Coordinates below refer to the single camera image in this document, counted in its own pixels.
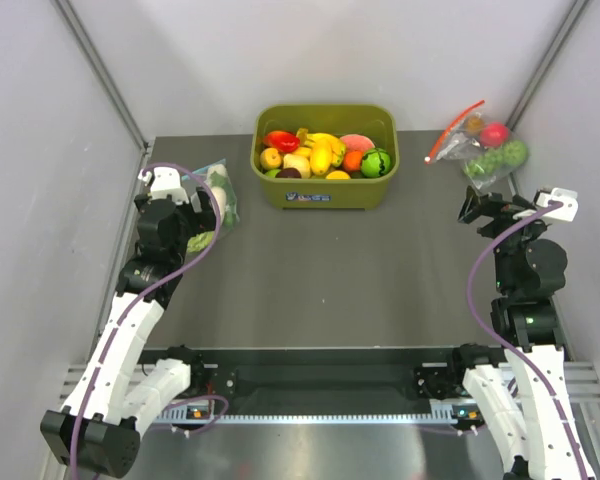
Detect red fake apple in bag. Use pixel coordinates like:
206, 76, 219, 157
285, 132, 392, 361
479, 122, 510, 148

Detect pink fake peach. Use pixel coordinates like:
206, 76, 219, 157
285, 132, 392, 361
340, 134, 375, 152

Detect yellow fake lemon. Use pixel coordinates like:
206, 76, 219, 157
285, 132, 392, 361
310, 139, 333, 176

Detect yellow fake banana bunch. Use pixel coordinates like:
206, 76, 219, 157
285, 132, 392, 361
296, 128, 346, 168

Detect grey slotted cable duct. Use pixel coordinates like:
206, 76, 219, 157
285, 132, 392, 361
153, 401, 481, 426

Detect yellow fake orange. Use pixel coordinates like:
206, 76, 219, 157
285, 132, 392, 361
325, 170, 351, 180

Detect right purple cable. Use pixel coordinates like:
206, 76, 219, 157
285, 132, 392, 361
467, 201, 597, 480

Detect green bumpy fake fruit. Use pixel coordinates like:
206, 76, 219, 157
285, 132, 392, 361
501, 140, 529, 168

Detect green fake lime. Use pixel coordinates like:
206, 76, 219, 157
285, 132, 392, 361
265, 169, 281, 178

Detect beige fake pear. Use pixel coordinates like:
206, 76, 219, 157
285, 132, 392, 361
283, 153, 312, 179

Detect blue zip clear bag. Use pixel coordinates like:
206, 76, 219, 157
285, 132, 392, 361
187, 159, 239, 254

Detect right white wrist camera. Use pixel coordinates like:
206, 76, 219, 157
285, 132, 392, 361
534, 187, 579, 223

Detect blue tub label sticker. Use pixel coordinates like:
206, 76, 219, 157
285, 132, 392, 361
285, 192, 331, 202

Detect white fake radish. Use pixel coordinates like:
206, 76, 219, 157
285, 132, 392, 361
206, 164, 229, 222

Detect green fake grapes in bag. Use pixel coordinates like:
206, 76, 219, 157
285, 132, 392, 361
464, 149, 505, 178

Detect dark purple fake fruit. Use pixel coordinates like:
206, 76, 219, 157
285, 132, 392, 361
275, 167, 302, 179

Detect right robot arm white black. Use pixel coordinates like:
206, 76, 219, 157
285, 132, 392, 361
446, 188, 595, 479

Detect yellow fake apple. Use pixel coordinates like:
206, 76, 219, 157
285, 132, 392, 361
259, 147, 283, 171

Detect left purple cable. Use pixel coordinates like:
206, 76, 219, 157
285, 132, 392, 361
68, 162, 230, 480

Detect orange fake tangerine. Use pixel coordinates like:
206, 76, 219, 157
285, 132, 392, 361
341, 150, 364, 174

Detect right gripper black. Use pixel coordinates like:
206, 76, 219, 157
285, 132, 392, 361
457, 183, 551, 292

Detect red zip clear bag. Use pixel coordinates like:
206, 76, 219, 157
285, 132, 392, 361
424, 100, 529, 191

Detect olive green plastic tub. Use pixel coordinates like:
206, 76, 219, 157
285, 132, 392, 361
251, 104, 399, 210

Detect red fake pepper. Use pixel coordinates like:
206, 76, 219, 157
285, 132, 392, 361
263, 130, 300, 153

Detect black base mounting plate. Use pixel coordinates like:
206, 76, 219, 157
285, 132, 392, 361
139, 344, 511, 401

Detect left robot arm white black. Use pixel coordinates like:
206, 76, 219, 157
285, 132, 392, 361
40, 187, 226, 479

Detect green fake watermelon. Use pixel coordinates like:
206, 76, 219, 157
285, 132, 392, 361
360, 148, 392, 178

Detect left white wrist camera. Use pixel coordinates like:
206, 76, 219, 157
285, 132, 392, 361
138, 167, 190, 206

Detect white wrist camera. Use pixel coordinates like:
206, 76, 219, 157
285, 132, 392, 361
138, 167, 190, 206
534, 187, 579, 223

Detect purple cable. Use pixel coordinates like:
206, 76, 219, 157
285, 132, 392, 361
68, 162, 230, 480
467, 201, 597, 480

